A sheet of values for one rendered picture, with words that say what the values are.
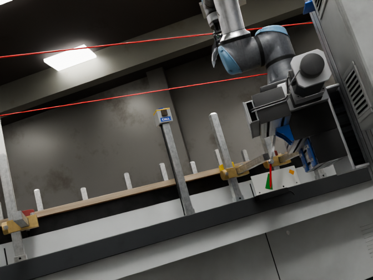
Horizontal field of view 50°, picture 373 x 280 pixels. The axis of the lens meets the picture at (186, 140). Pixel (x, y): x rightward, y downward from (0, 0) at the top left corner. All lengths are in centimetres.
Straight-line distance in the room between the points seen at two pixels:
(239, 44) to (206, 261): 113
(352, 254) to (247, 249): 65
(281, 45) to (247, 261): 117
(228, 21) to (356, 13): 62
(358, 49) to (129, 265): 129
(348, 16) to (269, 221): 128
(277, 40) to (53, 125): 650
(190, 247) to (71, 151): 576
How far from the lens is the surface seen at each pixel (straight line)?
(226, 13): 152
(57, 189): 754
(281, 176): 210
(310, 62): 106
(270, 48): 152
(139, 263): 183
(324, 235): 245
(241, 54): 150
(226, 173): 196
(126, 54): 582
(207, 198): 215
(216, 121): 203
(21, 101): 633
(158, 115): 193
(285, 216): 210
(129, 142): 708
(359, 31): 99
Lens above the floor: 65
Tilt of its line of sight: 12 degrees up
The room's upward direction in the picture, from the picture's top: 16 degrees counter-clockwise
